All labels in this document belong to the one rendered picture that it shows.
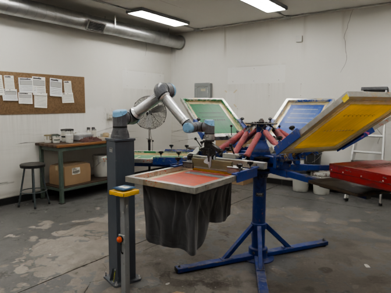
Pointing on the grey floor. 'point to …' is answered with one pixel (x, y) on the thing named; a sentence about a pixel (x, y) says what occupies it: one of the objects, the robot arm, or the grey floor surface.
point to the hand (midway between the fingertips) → (212, 165)
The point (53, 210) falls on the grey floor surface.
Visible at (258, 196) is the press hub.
